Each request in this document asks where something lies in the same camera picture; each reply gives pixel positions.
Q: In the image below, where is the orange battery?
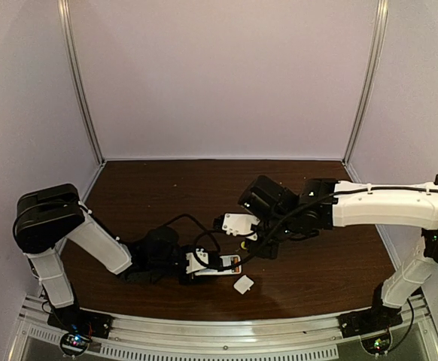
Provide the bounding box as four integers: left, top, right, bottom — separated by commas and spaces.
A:
230, 256, 242, 274

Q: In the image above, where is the white red remote control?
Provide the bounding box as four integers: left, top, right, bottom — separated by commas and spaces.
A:
193, 254, 242, 277

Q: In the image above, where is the white battery cover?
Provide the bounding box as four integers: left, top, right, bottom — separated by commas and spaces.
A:
233, 275, 254, 295

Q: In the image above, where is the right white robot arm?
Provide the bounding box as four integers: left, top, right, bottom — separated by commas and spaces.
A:
238, 175, 438, 310

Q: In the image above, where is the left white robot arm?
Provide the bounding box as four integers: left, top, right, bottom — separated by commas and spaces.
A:
12, 184, 191, 308

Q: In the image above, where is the right black camera cable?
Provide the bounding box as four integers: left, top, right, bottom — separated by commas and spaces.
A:
194, 191, 355, 272

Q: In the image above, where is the black camera cable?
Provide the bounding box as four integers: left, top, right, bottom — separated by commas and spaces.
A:
194, 191, 355, 272
162, 214, 222, 260

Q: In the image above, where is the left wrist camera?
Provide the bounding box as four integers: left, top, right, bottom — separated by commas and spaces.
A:
185, 248, 224, 276

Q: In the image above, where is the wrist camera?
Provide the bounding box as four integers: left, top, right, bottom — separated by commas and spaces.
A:
185, 248, 224, 276
213, 213, 260, 241

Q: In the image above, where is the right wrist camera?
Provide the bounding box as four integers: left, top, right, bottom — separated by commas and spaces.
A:
213, 213, 260, 241

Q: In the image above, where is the left black camera cable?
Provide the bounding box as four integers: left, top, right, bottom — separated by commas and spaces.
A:
162, 214, 222, 260

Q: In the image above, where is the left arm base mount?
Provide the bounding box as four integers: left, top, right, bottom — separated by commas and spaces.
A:
47, 303, 114, 358

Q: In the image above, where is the front aluminium rail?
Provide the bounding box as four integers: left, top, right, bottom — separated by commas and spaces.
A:
5, 295, 438, 360

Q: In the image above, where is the right aluminium frame post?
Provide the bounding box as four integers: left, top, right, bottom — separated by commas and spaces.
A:
342, 0, 389, 167

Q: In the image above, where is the aluminium frame post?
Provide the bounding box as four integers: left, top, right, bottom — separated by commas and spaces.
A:
342, 0, 389, 167
57, 0, 105, 165

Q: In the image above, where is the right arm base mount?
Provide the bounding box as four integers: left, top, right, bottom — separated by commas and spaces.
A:
337, 299, 415, 358

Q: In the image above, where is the left aluminium frame post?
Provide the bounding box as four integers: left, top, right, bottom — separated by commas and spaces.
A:
57, 0, 105, 165

